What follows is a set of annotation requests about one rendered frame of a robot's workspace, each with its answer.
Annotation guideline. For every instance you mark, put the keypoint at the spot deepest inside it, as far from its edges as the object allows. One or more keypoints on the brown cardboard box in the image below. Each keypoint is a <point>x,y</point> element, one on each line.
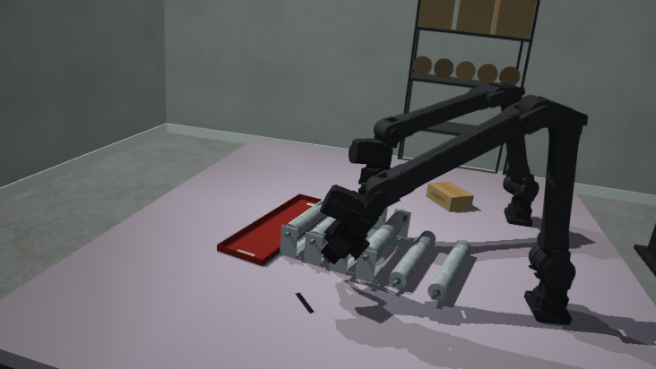
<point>449,196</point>

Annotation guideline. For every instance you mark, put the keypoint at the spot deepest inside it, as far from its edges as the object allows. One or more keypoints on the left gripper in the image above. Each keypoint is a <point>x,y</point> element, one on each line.
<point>365,244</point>

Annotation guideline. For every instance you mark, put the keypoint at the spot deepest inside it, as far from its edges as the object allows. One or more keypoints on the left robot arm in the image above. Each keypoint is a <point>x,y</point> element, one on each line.
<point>548,302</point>

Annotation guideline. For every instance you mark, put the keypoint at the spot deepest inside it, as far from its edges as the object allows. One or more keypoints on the red scrap tray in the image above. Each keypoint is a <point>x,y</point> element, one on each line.
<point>260,241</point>

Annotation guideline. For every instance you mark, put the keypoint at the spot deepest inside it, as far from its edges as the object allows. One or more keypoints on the black flat strip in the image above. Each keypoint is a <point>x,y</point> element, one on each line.
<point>304,302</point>

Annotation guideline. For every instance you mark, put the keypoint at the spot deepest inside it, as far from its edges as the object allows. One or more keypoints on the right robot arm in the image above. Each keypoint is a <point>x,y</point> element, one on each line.
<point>518,180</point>

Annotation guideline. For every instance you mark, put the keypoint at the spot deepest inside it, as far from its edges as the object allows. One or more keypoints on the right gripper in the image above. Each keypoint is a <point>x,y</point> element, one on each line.
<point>362,191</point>

